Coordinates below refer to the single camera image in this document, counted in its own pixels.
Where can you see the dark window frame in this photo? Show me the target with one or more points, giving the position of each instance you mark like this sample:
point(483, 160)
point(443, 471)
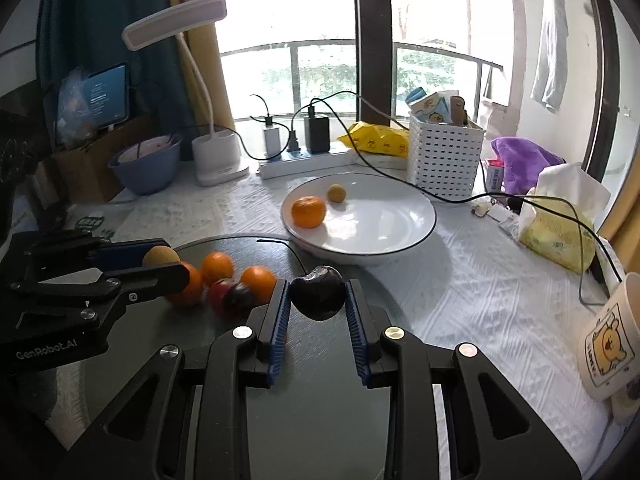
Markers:
point(372, 35)

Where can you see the white bowl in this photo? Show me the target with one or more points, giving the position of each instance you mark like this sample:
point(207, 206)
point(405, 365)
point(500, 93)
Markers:
point(385, 225)

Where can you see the white power strip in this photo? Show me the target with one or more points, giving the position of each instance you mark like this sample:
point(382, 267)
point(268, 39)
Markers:
point(310, 163)

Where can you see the tablet with lit screen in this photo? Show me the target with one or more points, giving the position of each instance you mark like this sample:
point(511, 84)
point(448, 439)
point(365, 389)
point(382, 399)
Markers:
point(107, 92)

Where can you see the small white packet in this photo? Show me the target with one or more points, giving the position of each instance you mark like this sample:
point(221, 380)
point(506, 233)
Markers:
point(505, 220)

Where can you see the red plum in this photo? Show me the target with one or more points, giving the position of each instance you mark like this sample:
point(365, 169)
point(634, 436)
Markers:
point(215, 297)

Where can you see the blue bowl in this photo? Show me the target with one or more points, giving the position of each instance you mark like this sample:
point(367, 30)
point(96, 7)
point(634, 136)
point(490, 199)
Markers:
point(145, 172)

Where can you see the yellow tissue pack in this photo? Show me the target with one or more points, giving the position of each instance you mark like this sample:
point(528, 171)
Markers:
point(550, 240)

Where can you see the yellow curtain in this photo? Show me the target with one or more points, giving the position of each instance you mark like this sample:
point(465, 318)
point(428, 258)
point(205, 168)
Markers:
point(210, 60)

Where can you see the blue white packet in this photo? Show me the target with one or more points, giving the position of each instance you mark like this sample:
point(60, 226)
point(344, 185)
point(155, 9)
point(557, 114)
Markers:
point(416, 95)

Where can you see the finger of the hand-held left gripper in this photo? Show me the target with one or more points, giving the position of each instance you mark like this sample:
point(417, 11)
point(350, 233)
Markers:
point(125, 255)
point(155, 280)

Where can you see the white desk lamp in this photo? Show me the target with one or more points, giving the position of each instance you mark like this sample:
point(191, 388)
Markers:
point(215, 155)

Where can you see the black charger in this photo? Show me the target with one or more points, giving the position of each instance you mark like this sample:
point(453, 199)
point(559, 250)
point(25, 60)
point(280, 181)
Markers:
point(316, 132)

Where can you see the dark balcony railing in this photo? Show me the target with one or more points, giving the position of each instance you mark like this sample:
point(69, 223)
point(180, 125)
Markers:
point(294, 75)

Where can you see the black plug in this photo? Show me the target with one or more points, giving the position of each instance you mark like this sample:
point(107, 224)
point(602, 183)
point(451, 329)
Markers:
point(293, 142)

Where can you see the cardboard box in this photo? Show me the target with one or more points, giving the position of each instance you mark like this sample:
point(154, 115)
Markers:
point(85, 172)

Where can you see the white charger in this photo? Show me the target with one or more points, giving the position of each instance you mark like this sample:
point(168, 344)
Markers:
point(272, 141)

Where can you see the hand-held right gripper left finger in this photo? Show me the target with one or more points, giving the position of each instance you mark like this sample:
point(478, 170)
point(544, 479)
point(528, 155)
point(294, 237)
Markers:
point(278, 332)

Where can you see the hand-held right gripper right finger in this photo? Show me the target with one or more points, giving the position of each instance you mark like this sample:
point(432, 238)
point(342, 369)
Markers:
point(358, 335)

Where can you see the duck print packet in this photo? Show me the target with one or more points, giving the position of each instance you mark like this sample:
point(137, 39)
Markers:
point(432, 108)

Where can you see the hanging pale garment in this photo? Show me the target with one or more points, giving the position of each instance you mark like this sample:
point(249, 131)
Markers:
point(550, 45)

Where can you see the dark purple plum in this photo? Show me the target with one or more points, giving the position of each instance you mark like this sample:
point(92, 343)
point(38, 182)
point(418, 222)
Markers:
point(240, 300)

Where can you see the small red white box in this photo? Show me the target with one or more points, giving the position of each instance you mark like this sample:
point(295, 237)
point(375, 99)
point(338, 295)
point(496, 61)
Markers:
point(495, 177)

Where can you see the purple cloth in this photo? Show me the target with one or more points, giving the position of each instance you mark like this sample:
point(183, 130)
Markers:
point(520, 155)

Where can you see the dark cherry with stem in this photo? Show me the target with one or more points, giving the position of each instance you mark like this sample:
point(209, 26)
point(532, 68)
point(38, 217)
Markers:
point(318, 296)

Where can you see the tan longan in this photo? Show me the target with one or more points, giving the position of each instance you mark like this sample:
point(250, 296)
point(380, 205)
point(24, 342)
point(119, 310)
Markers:
point(160, 255)
point(336, 193)

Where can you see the brown card tag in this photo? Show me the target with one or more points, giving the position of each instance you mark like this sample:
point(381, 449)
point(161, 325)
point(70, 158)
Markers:
point(457, 108)

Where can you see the bear print mug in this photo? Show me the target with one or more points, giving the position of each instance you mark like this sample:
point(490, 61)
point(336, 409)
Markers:
point(610, 345)

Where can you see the yellow snack packet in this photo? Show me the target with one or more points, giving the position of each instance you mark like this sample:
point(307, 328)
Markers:
point(375, 140)

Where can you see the mandarin orange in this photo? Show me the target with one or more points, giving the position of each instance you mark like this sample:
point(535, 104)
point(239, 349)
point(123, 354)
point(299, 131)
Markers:
point(260, 282)
point(308, 211)
point(192, 292)
point(217, 266)

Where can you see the grey round tray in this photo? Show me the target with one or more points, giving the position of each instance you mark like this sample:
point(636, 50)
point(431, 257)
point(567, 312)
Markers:
point(312, 410)

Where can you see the white textured tablecloth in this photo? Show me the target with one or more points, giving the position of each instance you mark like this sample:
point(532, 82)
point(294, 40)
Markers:
point(475, 300)

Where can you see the teal curtain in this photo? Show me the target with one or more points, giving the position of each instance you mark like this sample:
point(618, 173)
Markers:
point(100, 20)

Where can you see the white perforated basket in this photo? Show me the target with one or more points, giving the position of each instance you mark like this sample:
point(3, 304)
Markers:
point(442, 160)

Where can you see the clear plastic bag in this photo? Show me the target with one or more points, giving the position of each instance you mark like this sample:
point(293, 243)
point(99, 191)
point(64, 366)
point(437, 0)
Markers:
point(75, 110)

